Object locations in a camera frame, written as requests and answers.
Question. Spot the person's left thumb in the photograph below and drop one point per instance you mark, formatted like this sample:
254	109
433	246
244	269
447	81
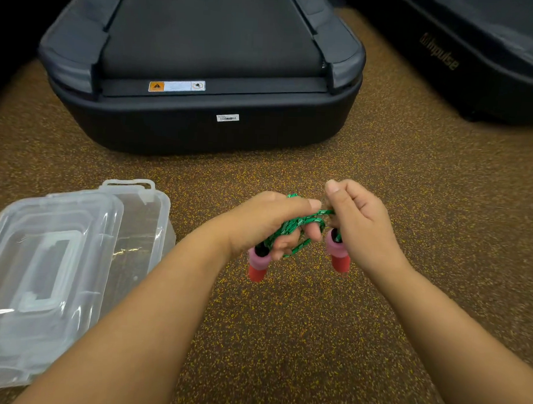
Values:
299	203

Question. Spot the clear plastic storage box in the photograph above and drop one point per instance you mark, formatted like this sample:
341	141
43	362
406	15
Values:
139	234

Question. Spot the person's left hand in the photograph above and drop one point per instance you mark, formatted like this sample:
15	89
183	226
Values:
257	221

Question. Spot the person's right forearm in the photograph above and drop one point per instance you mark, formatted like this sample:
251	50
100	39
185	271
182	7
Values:
453	346

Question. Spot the orange and white warning sticker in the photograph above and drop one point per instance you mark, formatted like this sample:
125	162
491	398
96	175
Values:
176	86

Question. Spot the black treadmill with gold lettering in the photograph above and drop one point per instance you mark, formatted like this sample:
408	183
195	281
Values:
493	72

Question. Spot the person's right thumb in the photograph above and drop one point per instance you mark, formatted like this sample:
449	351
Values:
343	189

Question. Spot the white barcode sticker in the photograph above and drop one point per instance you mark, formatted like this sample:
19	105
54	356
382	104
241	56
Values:
227	117

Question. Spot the person's left forearm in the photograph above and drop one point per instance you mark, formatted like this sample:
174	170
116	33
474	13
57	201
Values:
149	317

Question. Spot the black treadmill with stickers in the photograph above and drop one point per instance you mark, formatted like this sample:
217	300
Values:
202	36

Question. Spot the clear plastic box lid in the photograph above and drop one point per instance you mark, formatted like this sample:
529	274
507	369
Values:
50	279

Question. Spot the person's right hand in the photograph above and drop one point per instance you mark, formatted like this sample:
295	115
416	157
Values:
370	231

